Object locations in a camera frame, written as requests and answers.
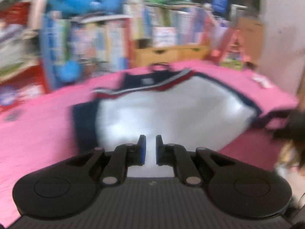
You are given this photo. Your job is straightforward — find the green printed book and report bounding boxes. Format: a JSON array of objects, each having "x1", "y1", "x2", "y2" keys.
[{"x1": 222, "y1": 57, "x2": 246, "y2": 71}]

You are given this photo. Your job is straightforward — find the small blue plush toy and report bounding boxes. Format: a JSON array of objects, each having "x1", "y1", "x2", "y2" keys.
[{"x1": 58, "y1": 61, "x2": 83, "y2": 83}]

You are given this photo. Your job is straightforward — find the pink blanket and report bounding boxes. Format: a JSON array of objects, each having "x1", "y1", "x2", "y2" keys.
[{"x1": 0, "y1": 61, "x2": 299, "y2": 227}]

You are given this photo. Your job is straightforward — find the white label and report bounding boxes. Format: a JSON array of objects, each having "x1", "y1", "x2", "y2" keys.
[{"x1": 251, "y1": 74, "x2": 273, "y2": 89}]

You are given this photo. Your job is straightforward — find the row of colourful books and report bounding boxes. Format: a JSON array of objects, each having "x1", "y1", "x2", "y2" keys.
[{"x1": 0, "y1": 0, "x2": 239, "y2": 110}]

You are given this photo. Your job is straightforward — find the brown cardboard box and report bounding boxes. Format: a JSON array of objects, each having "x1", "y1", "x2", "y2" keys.
[{"x1": 235, "y1": 17, "x2": 264, "y2": 67}]

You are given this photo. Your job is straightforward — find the navy and white jacket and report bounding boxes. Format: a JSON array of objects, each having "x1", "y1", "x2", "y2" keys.
[{"x1": 71, "y1": 69, "x2": 262, "y2": 178}]

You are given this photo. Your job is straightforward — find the pink box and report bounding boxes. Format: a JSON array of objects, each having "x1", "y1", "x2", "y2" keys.
[{"x1": 193, "y1": 7, "x2": 250, "y2": 64}]

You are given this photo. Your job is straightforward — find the black case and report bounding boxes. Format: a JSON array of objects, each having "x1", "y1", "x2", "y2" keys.
[{"x1": 138, "y1": 39, "x2": 153, "y2": 49}]

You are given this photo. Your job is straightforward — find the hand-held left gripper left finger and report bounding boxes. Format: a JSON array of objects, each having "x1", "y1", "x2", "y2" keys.
[{"x1": 64, "y1": 135, "x2": 146, "y2": 186}]

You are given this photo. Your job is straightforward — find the wooden drawer box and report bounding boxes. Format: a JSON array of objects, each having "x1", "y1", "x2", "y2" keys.
[{"x1": 132, "y1": 44, "x2": 211, "y2": 68}]

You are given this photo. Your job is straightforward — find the black cable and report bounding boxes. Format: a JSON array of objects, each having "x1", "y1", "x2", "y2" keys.
[{"x1": 149, "y1": 62, "x2": 177, "y2": 73}]

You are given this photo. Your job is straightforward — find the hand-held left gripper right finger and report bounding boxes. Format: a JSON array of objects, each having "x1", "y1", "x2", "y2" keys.
[{"x1": 156, "y1": 135, "x2": 239, "y2": 186}]

